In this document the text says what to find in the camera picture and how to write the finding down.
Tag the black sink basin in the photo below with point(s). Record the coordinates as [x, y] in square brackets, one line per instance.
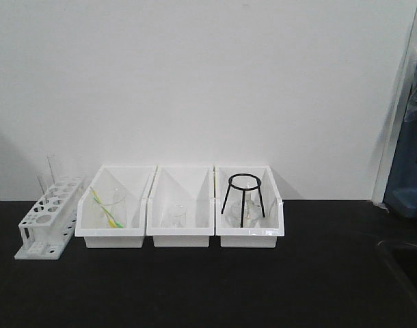
[401, 259]

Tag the white plastic bin middle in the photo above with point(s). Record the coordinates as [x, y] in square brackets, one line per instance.
[192, 186]

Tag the clear flask in right bin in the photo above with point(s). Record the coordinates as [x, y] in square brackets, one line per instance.
[244, 216]

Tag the glass test tube tall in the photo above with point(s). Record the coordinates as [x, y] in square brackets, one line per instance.
[52, 166]

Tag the clear beaker in middle bin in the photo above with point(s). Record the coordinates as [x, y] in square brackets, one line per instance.
[176, 216]

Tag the white plastic bin right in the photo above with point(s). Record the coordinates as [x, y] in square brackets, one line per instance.
[268, 229]

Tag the white test tube rack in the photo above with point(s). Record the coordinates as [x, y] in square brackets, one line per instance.
[50, 223]

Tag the glass test tube short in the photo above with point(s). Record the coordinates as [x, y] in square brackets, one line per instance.
[43, 185]

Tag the white plastic bin left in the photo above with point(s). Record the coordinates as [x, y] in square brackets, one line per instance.
[112, 211]

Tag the white plastic bin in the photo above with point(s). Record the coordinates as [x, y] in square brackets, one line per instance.
[268, 229]
[112, 211]
[192, 186]

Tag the clear beaker in bin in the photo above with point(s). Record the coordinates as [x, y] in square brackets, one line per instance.
[117, 201]
[176, 216]

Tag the clear beaker in left bin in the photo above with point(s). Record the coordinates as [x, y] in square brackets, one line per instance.
[117, 201]

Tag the black wire tripod stand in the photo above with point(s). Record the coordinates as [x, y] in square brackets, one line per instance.
[243, 186]

